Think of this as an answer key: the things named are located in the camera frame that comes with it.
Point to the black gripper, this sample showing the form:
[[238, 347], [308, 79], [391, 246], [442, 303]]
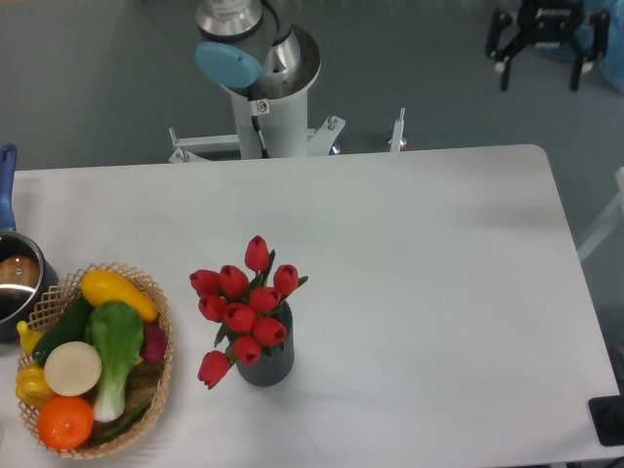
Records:
[[549, 24]]

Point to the red tulip bouquet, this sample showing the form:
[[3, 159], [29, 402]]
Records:
[[245, 308]]

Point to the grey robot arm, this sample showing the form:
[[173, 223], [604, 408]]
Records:
[[239, 37]]

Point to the dark grey ribbed vase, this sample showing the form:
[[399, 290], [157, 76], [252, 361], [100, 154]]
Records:
[[272, 368]]

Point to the black device at table edge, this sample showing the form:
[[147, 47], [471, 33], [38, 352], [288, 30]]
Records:
[[607, 416]]

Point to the purple red onion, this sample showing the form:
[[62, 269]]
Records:
[[154, 344]]

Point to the yellow squash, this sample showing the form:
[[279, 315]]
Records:
[[100, 286]]

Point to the green bok choy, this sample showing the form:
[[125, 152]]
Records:
[[115, 330]]

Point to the dark green cucumber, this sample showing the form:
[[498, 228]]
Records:
[[70, 326]]

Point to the green chili pepper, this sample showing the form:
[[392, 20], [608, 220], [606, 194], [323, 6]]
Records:
[[123, 424]]

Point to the white round onion slice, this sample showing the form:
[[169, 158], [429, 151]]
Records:
[[73, 369]]

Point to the yellow banana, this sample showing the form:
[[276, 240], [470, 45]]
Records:
[[27, 337]]

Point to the orange fruit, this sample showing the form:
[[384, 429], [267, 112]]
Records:
[[65, 423]]

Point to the yellow bell pepper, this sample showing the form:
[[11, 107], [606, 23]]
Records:
[[32, 387]]

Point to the white frame at right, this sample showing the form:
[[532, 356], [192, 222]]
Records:
[[604, 223]]

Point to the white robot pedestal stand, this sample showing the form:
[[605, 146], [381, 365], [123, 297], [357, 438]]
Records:
[[265, 128]]

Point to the blue handled saucepan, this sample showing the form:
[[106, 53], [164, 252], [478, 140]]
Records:
[[25, 272]]

